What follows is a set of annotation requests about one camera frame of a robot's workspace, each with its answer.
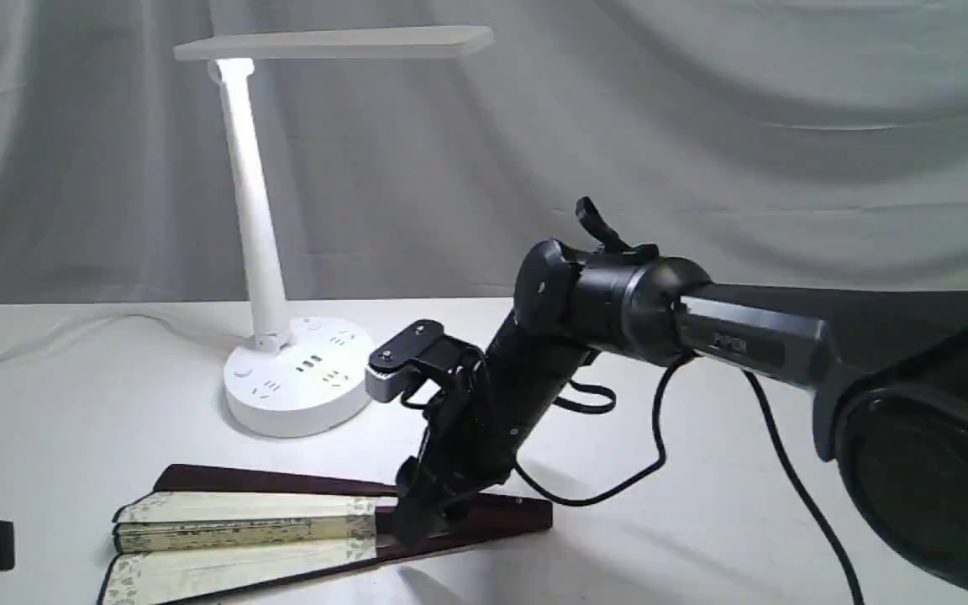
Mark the folding paper fan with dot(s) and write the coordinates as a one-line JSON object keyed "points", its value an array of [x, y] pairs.
{"points": [[206, 532]]}

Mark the white desk lamp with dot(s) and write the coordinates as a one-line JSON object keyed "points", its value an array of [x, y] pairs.
{"points": [[297, 376]]}

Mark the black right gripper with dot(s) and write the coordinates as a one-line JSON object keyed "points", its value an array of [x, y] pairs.
{"points": [[477, 441]]}

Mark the grey backdrop cloth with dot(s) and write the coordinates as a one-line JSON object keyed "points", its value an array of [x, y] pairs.
{"points": [[785, 143]]}

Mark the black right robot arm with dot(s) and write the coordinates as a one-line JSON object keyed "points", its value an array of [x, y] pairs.
{"points": [[887, 373]]}

